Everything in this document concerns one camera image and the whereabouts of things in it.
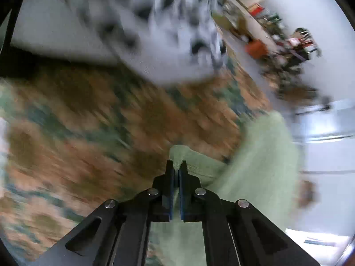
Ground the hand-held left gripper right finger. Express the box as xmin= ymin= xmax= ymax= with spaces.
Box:
xmin=179 ymin=160 xmax=319 ymax=266

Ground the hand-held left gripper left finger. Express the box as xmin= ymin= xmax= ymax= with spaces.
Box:
xmin=33 ymin=160 xmax=175 ymax=266

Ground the light green fleece garment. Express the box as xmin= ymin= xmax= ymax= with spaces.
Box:
xmin=147 ymin=111 xmax=306 ymax=266

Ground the sunflower print blanket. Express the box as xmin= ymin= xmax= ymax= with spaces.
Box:
xmin=0 ymin=58 xmax=274 ymax=266

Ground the open cardboard box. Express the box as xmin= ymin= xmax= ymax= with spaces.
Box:
xmin=300 ymin=181 xmax=317 ymax=209

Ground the orange paper bag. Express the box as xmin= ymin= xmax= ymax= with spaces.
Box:
xmin=245 ymin=39 xmax=268 ymax=59

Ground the black spotted white garment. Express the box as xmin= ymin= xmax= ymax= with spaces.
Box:
xmin=64 ymin=0 xmax=228 ymax=84

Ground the black rollator walker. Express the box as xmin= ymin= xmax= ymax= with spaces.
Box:
xmin=265 ymin=28 xmax=323 ymax=74

